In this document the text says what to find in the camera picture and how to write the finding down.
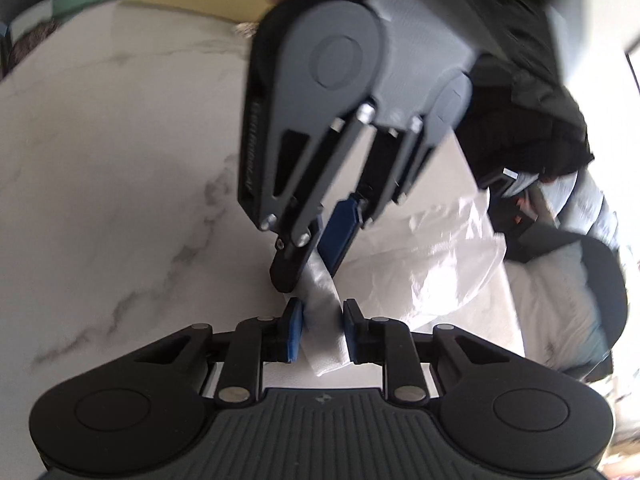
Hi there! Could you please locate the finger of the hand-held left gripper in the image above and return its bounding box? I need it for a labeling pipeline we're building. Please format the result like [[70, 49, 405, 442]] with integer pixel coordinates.
[[317, 117, 437, 277], [237, 104, 377, 295]]

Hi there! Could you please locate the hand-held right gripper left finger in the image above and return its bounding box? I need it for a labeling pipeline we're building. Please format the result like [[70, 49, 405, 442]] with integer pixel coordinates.
[[134, 298, 306, 406]]

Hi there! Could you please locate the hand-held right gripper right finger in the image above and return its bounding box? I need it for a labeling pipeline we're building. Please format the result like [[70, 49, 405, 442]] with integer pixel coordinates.
[[341, 299, 512, 405]]

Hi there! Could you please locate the white shopping bag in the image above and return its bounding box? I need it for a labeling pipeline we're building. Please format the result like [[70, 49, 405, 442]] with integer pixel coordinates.
[[265, 132, 526, 391]]

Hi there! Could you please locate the black coat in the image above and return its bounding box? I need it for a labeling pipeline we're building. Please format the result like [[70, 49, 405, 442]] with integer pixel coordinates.
[[467, 52, 597, 188]]

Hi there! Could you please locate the black dining chair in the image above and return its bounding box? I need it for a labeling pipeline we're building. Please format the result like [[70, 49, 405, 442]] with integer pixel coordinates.
[[480, 170, 546, 263]]

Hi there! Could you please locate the grey cushion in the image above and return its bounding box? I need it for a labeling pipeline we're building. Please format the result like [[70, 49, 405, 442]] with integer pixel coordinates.
[[507, 247, 608, 371]]

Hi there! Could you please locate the black armchair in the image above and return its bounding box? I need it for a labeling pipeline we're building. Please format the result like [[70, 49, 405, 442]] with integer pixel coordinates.
[[502, 232, 630, 381]]

